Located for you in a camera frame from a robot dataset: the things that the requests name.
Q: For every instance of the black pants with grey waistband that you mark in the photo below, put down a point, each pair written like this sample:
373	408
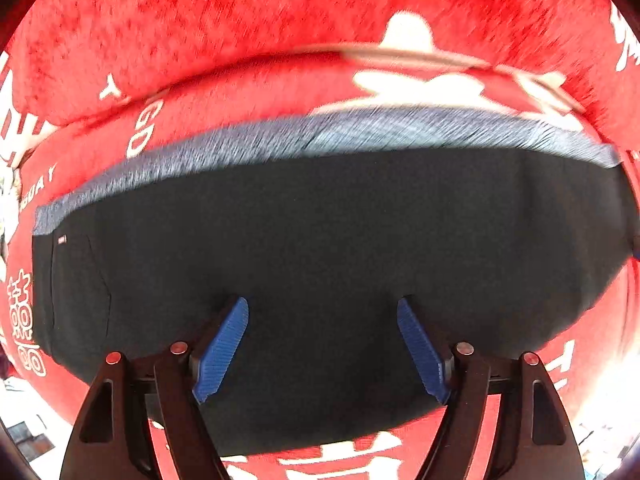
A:
320	260

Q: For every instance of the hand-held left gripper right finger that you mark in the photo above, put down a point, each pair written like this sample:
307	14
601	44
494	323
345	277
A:
419	345

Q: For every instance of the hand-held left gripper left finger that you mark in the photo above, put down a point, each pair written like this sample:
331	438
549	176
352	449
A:
223	345

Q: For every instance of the red printed blanket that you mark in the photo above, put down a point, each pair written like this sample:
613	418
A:
210	40

